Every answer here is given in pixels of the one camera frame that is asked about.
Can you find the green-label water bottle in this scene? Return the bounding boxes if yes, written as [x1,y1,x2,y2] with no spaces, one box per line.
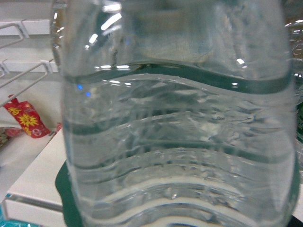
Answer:
[60,0,299,227]

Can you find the red snack pouch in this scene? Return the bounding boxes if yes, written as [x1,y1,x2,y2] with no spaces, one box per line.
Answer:
[3,98,51,139]

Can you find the white wire display hook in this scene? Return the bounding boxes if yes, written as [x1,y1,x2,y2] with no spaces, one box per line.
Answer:
[0,20,57,106]

